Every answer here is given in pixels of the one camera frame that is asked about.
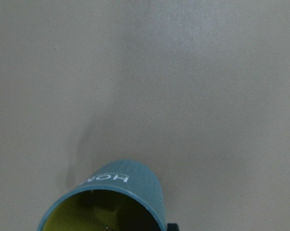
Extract dark blue mug yellow inside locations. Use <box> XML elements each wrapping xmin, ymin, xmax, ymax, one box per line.
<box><xmin>38</xmin><ymin>160</ymin><xmax>167</xmax><ymax>231</ymax></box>

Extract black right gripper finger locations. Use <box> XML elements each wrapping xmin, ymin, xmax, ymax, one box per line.
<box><xmin>167</xmin><ymin>223</ymin><xmax>179</xmax><ymax>231</ymax></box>

